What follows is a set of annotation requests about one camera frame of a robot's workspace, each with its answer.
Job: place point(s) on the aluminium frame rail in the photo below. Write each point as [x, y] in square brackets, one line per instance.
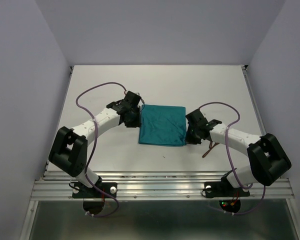
[132, 185]

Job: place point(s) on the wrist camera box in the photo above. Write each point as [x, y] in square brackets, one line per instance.
[132, 99]
[196, 118]

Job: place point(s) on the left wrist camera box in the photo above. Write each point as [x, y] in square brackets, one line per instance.
[132, 99]

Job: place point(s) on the brown wooden fork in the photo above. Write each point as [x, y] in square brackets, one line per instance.
[206, 153]

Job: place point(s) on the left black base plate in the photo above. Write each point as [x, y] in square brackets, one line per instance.
[80, 191]

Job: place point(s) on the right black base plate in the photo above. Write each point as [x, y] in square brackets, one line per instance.
[222, 189]

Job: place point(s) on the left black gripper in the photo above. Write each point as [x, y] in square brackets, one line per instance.
[137, 123]

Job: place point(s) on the teal cloth napkin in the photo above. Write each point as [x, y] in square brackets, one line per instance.
[163, 125]

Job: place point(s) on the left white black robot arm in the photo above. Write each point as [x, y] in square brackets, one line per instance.
[69, 150]

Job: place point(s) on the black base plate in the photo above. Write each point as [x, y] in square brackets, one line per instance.
[80, 191]
[222, 189]

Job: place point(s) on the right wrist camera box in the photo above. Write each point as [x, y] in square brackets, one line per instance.
[196, 118]

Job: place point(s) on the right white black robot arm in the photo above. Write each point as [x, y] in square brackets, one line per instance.
[267, 161]

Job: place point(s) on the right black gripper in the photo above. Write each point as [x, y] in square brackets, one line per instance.
[189, 139]

